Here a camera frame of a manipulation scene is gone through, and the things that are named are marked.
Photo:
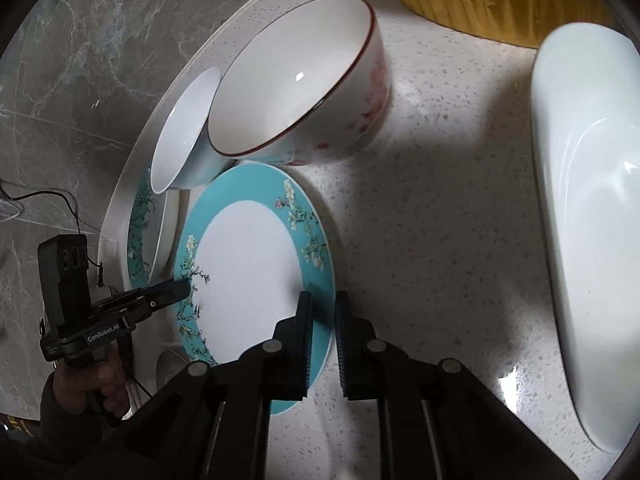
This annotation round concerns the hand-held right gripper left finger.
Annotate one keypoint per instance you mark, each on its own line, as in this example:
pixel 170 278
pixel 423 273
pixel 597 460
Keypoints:
pixel 304 310

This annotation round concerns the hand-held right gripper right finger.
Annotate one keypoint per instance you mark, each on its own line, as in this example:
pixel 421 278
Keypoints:
pixel 342 310

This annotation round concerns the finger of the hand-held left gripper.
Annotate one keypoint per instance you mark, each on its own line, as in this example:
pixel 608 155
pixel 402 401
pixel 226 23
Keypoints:
pixel 160 297

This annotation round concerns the large teal floral plate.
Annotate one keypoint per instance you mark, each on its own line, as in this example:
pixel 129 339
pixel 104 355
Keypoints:
pixel 245 260

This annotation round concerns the large red-rimmed white bowl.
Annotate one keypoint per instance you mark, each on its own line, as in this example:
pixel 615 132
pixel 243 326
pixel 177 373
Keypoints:
pixel 300 75

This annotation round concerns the person's left hand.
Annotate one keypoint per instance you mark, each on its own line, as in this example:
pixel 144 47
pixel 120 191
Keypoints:
pixel 102 380

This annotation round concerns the grey round object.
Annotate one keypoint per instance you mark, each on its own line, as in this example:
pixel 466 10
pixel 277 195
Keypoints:
pixel 170 366

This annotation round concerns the small teal floral plate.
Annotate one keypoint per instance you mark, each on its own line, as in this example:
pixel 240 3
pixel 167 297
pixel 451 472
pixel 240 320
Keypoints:
pixel 137 220

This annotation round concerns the small white bowl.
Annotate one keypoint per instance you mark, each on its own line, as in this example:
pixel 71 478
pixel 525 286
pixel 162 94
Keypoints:
pixel 180 130

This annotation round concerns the white oval dish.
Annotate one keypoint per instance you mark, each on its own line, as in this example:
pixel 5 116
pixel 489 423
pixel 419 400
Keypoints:
pixel 590 210

